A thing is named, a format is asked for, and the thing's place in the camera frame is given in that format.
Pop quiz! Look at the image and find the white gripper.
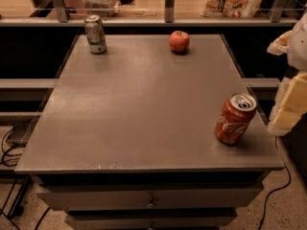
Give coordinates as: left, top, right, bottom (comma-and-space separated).
267, 13, 307, 136

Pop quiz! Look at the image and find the red coke can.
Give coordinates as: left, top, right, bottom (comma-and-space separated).
215, 93, 257, 146

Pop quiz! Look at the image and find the green white 7up can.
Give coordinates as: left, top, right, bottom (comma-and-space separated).
84, 14, 106, 54

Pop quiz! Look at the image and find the printed snack bag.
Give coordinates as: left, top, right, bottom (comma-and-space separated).
201, 0, 262, 18

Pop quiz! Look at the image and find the red apple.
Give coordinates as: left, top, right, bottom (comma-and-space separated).
169, 31, 190, 53

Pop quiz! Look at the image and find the clear plastic container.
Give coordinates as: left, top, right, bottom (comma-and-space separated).
83, 0, 119, 17

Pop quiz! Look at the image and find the grey lower drawer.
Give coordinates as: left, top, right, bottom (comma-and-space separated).
65, 214, 236, 230

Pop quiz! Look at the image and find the grey drawer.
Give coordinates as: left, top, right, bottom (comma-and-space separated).
65, 214, 236, 230
36, 183, 263, 212

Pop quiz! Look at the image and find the grey upper drawer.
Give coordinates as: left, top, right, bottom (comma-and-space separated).
36, 183, 263, 212

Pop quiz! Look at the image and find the black floor cable right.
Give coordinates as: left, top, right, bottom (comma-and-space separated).
257, 137, 293, 230

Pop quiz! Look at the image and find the grey metal rail frame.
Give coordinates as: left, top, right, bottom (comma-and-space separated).
0, 0, 306, 27

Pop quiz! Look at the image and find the black cables left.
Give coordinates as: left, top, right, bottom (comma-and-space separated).
0, 117, 52, 230

